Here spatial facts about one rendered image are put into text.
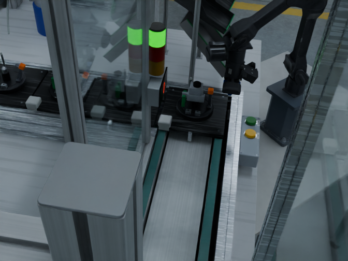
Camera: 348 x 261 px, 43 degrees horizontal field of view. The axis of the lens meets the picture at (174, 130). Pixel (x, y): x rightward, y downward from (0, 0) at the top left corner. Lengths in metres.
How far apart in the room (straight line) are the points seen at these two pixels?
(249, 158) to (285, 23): 2.94
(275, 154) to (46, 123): 0.86
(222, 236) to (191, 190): 0.22
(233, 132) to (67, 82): 1.03
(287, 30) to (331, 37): 3.77
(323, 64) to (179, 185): 1.02
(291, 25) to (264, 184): 2.92
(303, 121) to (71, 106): 0.35
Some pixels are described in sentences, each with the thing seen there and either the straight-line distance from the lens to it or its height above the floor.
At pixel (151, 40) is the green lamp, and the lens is 1.27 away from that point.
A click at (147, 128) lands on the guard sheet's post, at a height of 1.03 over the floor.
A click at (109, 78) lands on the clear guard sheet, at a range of 0.92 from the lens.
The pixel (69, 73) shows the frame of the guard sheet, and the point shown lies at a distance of 0.66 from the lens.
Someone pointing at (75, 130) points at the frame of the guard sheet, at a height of 1.55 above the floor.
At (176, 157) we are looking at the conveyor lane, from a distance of 1.56.
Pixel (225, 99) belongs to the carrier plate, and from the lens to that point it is 1.73.
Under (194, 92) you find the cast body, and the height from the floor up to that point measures 1.07.
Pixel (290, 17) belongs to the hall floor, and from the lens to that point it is 4.49.
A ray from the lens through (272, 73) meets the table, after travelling 2.12.
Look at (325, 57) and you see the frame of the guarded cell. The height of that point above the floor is 1.79.
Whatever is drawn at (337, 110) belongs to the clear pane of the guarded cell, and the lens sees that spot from 0.47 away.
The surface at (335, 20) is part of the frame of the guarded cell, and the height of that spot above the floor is 1.83.
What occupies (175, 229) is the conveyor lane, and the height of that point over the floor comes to 0.92.
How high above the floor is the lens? 2.05
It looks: 43 degrees down
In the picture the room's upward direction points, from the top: 4 degrees clockwise
